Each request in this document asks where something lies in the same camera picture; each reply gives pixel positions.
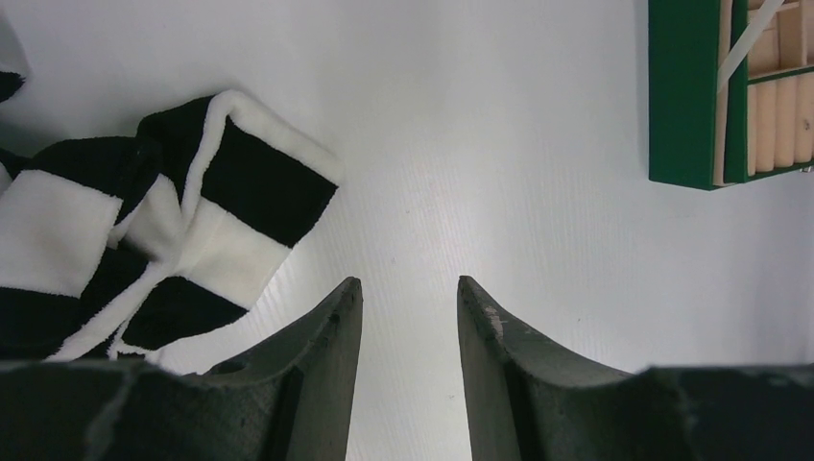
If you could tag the black white striped cloth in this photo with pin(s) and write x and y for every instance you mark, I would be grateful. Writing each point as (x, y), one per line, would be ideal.
(125, 245)

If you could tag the green jewelry box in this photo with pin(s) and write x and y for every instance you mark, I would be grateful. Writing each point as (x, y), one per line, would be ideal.
(689, 49)

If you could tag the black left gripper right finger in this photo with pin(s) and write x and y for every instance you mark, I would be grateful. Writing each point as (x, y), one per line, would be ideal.
(530, 398)

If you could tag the green jewelry tray with compartments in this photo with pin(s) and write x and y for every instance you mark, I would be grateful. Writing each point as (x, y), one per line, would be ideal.
(770, 105)

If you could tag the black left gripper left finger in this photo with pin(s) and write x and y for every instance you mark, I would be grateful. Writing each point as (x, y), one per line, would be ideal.
(287, 398)

